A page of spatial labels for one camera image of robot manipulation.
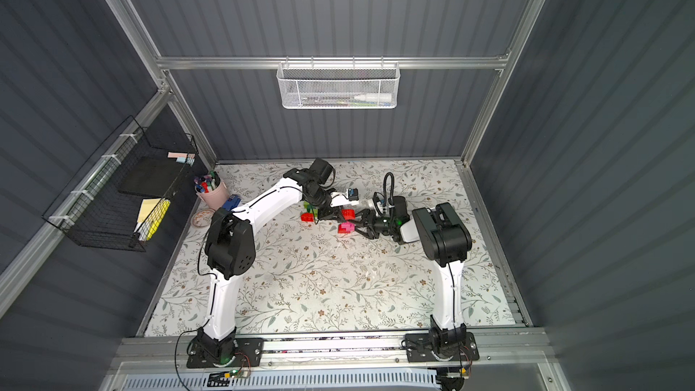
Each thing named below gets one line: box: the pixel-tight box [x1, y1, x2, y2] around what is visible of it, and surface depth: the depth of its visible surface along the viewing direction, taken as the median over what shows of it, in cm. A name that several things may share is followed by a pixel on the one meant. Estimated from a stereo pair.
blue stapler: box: [222, 194, 242, 211], surface depth 106 cm
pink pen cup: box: [193, 171, 229, 210], surface depth 100 cm
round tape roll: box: [190, 209, 215, 228], surface depth 104 cm
